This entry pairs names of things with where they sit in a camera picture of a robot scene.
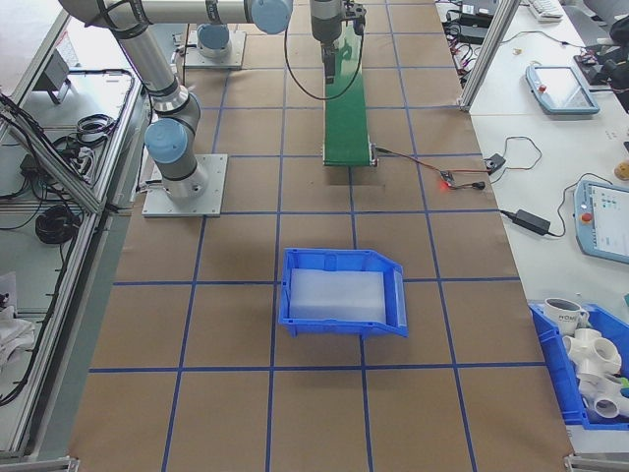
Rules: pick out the green belt conveyor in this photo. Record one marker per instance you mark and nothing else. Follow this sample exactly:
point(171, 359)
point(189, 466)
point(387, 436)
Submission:
point(346, 128)

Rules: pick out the large black power brick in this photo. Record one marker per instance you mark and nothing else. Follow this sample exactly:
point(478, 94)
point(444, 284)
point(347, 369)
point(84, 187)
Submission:
point(475, 33)

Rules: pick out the flat black device box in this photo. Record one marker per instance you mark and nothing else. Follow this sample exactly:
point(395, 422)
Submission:
point(479, 7)

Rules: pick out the small black controller board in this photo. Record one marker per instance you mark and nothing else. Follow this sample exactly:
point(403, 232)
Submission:
point(447, 175)

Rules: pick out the small black power box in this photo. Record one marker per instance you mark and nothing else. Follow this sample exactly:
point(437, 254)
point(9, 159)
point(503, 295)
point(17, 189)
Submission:
point(495, 162)

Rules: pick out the white keyboard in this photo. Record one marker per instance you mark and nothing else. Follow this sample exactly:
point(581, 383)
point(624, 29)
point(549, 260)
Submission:
point(545, 10)

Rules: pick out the grey blue teach pendant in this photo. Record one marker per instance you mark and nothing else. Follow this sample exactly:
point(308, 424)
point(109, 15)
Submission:
point(560, 88)
point(604, 221)

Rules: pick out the slim black power adapter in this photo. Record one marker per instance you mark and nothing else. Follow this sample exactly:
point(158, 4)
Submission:
point(531, 221)

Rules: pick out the blue bin with foam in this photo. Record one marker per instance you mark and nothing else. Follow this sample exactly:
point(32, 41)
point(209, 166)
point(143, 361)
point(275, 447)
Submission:
point(344, 332)

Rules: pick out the grey metal box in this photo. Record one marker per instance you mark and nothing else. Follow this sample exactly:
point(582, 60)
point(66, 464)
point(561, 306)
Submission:
point(51, 74)

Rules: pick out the yellow brown lumpy object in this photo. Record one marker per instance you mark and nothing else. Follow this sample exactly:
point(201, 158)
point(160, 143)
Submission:
point(623, 172)

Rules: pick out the white grey mug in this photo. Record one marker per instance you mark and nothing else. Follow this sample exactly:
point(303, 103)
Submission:
point(560, 314)

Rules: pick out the blue bin with fittings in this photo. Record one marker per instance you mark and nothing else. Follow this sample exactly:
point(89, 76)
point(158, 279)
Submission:
point(555, 373)

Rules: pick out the white PVC cross fitting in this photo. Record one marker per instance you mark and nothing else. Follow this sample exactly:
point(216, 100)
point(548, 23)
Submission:
point(589, 349)

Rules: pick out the white crumpled cloth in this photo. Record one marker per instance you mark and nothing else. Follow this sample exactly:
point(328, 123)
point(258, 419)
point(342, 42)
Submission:
point(12, 329)

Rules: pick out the white PVC pipe fitting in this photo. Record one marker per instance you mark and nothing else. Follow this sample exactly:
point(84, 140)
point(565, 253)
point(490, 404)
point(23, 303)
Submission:
point(604, 403)

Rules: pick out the aluminium corner bar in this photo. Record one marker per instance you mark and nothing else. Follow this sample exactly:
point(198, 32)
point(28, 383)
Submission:
point(39, 466)
point(599, 464)

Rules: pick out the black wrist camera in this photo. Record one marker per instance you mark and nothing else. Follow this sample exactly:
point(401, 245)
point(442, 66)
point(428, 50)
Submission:
point(355, 15)

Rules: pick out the white square base plate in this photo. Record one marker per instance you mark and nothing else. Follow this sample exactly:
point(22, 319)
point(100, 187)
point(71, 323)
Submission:
point(238, 54)
point(211, 196)

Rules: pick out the aluminium profile post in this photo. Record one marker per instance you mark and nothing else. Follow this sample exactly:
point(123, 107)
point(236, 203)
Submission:
point(484, 59)

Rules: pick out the V-shaped metal bar frame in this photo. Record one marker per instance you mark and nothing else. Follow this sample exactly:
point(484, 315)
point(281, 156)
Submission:
point(74, 183)

